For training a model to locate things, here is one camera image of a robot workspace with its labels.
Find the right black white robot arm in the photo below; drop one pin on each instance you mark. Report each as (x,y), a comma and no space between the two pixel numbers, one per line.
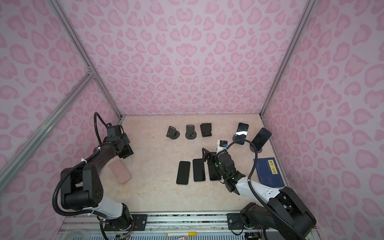
(279,209)

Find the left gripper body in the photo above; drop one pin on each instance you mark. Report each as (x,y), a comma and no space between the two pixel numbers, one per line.
(124,140)

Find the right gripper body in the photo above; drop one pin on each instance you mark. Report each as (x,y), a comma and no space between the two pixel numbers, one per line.
(213,156)

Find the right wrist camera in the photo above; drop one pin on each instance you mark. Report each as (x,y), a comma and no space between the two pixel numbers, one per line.
(221,145)

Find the black folding phone stand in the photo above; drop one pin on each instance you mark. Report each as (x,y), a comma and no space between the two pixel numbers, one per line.
(206,130)

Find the black phone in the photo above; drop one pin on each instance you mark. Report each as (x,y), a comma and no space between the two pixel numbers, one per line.
(261,138)
(183,173)
(212,172)
(199,170)
(242,131)

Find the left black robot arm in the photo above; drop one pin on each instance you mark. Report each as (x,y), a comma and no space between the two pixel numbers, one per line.
(80,190)

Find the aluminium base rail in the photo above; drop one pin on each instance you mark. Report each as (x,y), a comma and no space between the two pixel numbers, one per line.
(165,226)

